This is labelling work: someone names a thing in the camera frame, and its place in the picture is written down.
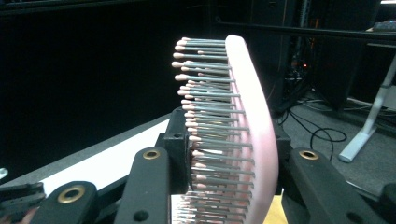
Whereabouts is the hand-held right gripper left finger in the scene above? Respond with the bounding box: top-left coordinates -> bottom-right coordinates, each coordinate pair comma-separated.
155,106 -> 192,195

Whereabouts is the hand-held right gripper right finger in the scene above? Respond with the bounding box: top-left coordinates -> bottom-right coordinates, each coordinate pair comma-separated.
273,120 -> 292,195

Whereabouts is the pink hairbrush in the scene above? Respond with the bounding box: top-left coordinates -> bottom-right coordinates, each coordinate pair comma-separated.
171,34 -> 279,224

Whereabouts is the cream yellow container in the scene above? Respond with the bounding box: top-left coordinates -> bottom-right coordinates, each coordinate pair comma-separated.
263,194 -> 285,224

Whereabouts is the white desk leg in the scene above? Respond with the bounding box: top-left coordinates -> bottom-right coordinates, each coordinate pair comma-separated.
338,55 -> 396,163

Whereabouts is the dark equipment rack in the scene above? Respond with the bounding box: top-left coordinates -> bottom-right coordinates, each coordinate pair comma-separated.
250,0 -> 316,111

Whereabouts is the black horizontal bar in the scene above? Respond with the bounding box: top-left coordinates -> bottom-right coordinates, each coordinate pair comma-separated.
214,20 -> 396,42

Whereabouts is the black floor cable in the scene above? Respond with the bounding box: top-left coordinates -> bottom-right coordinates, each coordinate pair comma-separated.
278,108 -> 348,161

